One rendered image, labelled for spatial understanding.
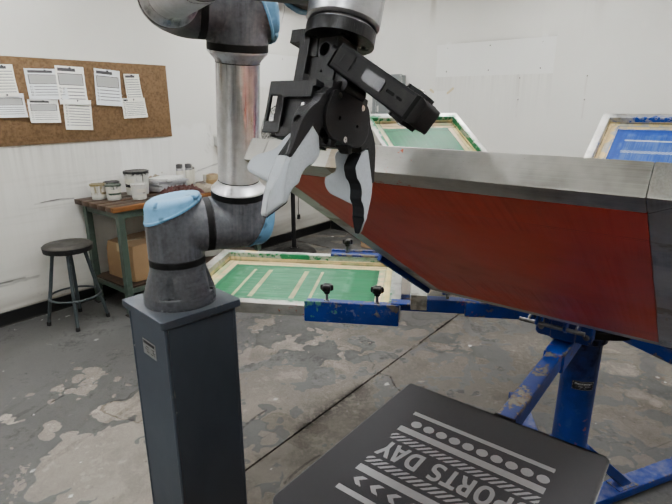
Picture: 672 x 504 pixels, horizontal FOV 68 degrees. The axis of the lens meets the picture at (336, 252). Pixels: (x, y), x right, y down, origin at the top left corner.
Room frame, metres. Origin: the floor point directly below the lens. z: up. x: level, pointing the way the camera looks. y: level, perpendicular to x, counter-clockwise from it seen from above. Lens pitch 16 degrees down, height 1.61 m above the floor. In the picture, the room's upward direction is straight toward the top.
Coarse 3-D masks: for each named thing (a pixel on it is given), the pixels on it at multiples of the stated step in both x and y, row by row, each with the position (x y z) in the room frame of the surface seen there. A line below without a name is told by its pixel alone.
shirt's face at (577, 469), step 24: (384, 408) 0.99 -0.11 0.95; (408, 408) 0.99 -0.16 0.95; (432, 408) 0.99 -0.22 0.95; (456, 408) 0.99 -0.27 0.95; (360, 432) 0.90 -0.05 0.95; (384, 432) 0.90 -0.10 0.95; (480, 432) 0.90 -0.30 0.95; (504, 432) 0.90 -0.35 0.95; (528, 432) 0.90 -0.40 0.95; (336, 456) 0.83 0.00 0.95; (360, 456) 0.83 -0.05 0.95; (528, 456) 0.83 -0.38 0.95; (552, 456) 0.83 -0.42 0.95; (576, 456) 0.83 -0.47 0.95; (600, 456) 0.83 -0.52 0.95; (312, 480) 0.76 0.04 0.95; (336, 480) 0.76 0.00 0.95; (552, 480) 0.76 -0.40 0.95; (576, 480) 0.76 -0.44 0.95
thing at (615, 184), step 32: (320, 160) 0.70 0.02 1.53; (384, 160) 0.64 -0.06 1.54; (416, 160) 0.62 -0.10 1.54; (448, 160) 0.59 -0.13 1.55; (480, 160) 0.57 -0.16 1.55; (512, 160) 0.55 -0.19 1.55; (544, 160) 0.53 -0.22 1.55; (576, 160) 0.51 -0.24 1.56; (608, 160) 0.50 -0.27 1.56; (480, 192) 0.58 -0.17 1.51; (512, 192) 0.55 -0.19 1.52; (544, 192) 0.52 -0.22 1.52; (576, 192) 0.50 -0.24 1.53; (608, 192) 0.48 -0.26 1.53; (640, 192) 0.46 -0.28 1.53; (384, 256) 1.11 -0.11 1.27
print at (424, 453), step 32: (416, 416) 0.96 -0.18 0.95; (384, 448) 0.85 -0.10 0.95; (416, 448) 0.85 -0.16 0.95; (448, 448) 0.85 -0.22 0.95; (480, 448) 0.85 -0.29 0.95; (352, 480) 0.76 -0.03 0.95; (384, 480) 0.76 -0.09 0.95; (416, 480) 0.76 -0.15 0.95; (448, 480) 0.76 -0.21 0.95; (480, 480) 0.76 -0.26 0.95; (512, 480) 0.76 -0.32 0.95; (544, 480) 0.76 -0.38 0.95
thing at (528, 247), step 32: (448, 192) 0.62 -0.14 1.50; (480, 224) 0.68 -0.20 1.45; (512, 224) 0.64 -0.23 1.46; (544, 224) 0.60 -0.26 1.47; (576, 224) 0.57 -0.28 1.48; (608, 224) 0.54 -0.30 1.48; (640, 224) 0.51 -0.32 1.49; (512, 256) 0.77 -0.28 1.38; (544, 256) 0.71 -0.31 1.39; (576, 256) 0.66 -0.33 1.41; (608, 256) 0.62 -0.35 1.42; (640, 256) 0.58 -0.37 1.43; (512, 288) 0.97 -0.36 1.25; (544, 288) 0.88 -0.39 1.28; (576, 288) 0.80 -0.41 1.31; (608, 288) 0.74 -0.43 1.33; (640, 288) 0.69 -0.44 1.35; (576, 320) 1.04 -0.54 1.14; (608, 320) 0.93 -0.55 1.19; (640, 320) 0.85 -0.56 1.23
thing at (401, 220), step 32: (320, 192) 0.81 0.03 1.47; (384, 192) 0.70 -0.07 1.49; (416, 192) 0.66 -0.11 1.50; (352, 224) 0.94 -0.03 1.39; (384, 224) 0.86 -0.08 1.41; (416, 224) 0.79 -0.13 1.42; (448, 224) 0.73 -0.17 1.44; (416, 256) 1.00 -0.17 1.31; (448, 256) 0.91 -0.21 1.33; (480, 256) 0.83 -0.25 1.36; (448, 288) 1.21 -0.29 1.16; (480, 288) 1.07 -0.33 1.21
